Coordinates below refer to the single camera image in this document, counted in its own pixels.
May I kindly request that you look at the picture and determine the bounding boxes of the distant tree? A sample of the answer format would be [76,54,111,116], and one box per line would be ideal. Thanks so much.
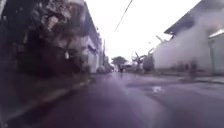
[111,55,128,68]

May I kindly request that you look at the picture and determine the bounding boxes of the tall pale building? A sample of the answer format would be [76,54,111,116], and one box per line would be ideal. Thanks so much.
[78,0,106,74]

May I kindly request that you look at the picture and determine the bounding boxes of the building with dark roof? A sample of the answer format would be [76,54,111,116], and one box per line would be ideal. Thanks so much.
[163,0,224,36]

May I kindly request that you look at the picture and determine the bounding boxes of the pale gate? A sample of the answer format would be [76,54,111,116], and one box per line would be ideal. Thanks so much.
[208,29,224,76]

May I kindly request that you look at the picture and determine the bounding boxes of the overhead wires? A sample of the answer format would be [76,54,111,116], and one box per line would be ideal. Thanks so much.
[113,0,134,33]

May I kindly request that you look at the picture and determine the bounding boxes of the long white wall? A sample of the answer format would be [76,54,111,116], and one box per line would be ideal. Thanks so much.
[152,19,214,72]

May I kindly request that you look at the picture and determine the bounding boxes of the dark overgrown wall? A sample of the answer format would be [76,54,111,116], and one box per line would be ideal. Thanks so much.
[0,0,91,78]

